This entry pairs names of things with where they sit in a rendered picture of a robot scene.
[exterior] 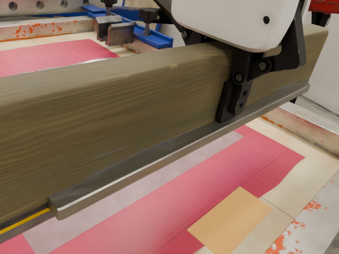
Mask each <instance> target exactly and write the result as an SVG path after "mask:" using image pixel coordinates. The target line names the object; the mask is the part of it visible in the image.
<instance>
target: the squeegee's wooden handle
mask: <svg viewBox="0 0 339 254"><path fill-rule="evenodd" d="M303 32H304V41H305V49H306V58H307V61H306V63H305V64H304V65H303V66H301V67H299V68H296V69H292V70H285V71H278V72H270V73H268V74H266V75H264V76H262V77H260V78H258V79H255V80H253V83H252V86H251V89H250V93H249V96H248V99H247V102H246V105H245V106H247V105H249V104H252V103H254V102H256V101H258V100H260V99H263V98H265V97H267V96H269V95H271V94H274V93H276V92H278V91H280V90H282V89H285V88H287V87H289V86H291V85H293V84H296V83H298V82H300V81H304V82H306V83H308V82H309V79H310V77H311V75H312V72H313V70H314V67H315V65H316V63H317V60H318V58H319V56H320V53H321V51H322V48H323V46H324V44H325V41H326V39H327V37H328V30H327V29H326V28H325V27H321V26H318V25H314V24H309V25H304V26H303ZM236 52H237V47H234V46H231V45H229V44H226V43H223V42H221V41H218V40H216V41H210V42H204V43H198V44H192V45H187V46H181V47H175V48H169V49H163V50H157V51H152V52H146V53H140V54H134V55H128V56H122V57H116V58H111V59H105V60H99V61H93V62H87V63H82V64H78V65H72V66H66V67H60V68H54V69H49V70H42V71H36V72H31V73H25V74H19V75H13V76H7V77H2V78H0V231H1V230H3V229H5V228H7V227H9V226H11V225H13V224H15V223H18V222H20V221H22V220H24V219H26V218H28V217H30V216H32V215H34V214H36V213H38V212H40V211H42V210H45V209H47V208H48V198H47V196H50V195H52V194H54V193H56V192H58V191H61V190H63V189H65V188H67V187H69V186H71V185H74V184H76V183H78V182H80V181H82V180H85V179H87V178H89V177H91V176H93V175H96V174H98V173H100V172H102V171H104V170H107V169H109V168H111V167H113V166H115V165H118V164H120V163H122V162H124V161H126V160H129V159H131V158H133V157H135V156H137V155H140V154H142V153H144V152H146V151H148V150H151V149H153V148H155V147H157V146H159V145H162V144H164V143H166V142H168V141H170V140H173V139H175V138H177V137H179V136H181V135H184V134H186V133H188V132H190V131H192V130H195V129H197V128H199V127H201V126H203V125H205V124H208V123H210V122H212V121H214V120H216V118H215V117H216V113H217V109H218V105H219V101H220V97H221V93H222V89H223V86H224V83H225V81H227V80H230V79H232V76H233V70H234V64H235V58H236Z"/></svg>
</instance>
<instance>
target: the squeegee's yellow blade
mask: <svg viewBox="0 0 339 254"><path fill-rule="evenodd" d="M49 210H50V209H49V208H47V209H45V210H42V211H40V212H38V213H36V214H34V215H32V216H30V217H28V218H26V219H24V220H22V221H20V222H18V223H15V224H13V225H11V226H9V227H7V228H5V229H3V230H1V231H0V234H2V233H4V232H7V231H9V230H11V229H13V228H15V227H17V226H19V225H21V224H23V223H25V222H27V221H29V220H31V219H33V218H35V217H37V216H39V215H41V214H43V213H45V212H47V211H49Z"/></svg>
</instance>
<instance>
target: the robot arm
mask: <svg viewBox="0 0 339 254"><path fill-rule="evenodd" d="M310 2H311V0H172V6H171V21H172V23H173V24H174V25H175V27H176V28H177V29H178V31H179V32H181V35H182V39H183V41H184V43H185V45H186V46H187V45H192V44H198V43H204V42H210V41H216V40H218V41H221V42H223V43H226V44H229V45H231V46H234V47H237V52H236V58H235V64H234V70H233V76H232V79H230V80H227V81H225V83H224V86H223V89H222V93H221V97H220V101H219V105H218V109H217V113H216V117H215V118H216V120H217V121H219V122H220V123H223V122H225V121H227V120H229V119H231V118H233V117H235V116H237V115H239V114H241V113H242V112H243V110H244V108H245V105H246V102H247V99H248V96H249V93H250V89H251V86H252V83H253V80H255V79H258V78H260V77H262V76H264V75H266V74H268V73H270V72H278V71H285V70H292V69H296V68H299V67H301V66H303V65H304V64H305V63H306V61H307V58H306V49H305V41H304V32H303V23H304V20H305V18H306V15H307V12H308V9H309V5H310ZM205 37H206V38H205ZM277 46H281V52H280V54H276V55H270V56H267V57H265V56H266V51H268V50H270V49H271V48H276V47H277Z"/></svg>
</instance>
